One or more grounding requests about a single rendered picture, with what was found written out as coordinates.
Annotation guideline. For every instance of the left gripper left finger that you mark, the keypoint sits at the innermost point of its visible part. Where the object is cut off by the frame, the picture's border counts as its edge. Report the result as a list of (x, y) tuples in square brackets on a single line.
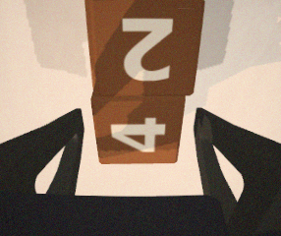
[(24, 157)]

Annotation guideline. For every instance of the brown wooden tray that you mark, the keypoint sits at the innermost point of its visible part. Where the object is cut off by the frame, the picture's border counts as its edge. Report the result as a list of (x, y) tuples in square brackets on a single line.
[(90, 47)]

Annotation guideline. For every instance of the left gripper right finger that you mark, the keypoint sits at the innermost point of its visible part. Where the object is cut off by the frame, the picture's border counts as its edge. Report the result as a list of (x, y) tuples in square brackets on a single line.
[(256, 157)]

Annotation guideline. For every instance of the brown wooden number cube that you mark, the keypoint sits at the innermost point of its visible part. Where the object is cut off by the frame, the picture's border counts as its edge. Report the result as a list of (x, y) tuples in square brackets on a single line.
[(137, 129), (146, 47)]

